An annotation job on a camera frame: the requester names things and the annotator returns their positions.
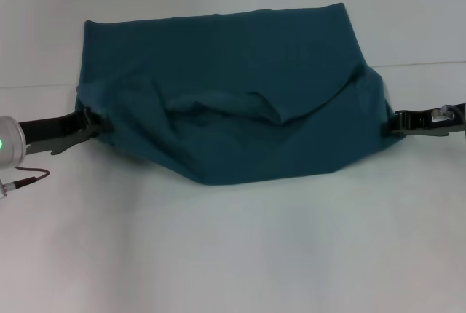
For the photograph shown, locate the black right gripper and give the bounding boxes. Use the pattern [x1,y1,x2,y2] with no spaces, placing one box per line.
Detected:
[381,102,466,138]

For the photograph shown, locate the arm cable with connector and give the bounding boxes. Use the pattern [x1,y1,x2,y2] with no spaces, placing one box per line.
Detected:
[430,103,465,122]
[0,167,51,201]

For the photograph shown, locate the right arm cable with connector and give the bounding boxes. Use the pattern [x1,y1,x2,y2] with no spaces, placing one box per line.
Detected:
[430,103,465,122]

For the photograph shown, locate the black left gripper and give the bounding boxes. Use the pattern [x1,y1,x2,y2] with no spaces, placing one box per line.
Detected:
[17,106,114,157]

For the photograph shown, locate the teal FREE print t-shirt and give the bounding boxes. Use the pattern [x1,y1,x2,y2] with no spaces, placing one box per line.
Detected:
[74,1,408,187]

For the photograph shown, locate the left arm cable with connector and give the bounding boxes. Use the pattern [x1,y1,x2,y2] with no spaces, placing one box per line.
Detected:
[0,167,51,201]

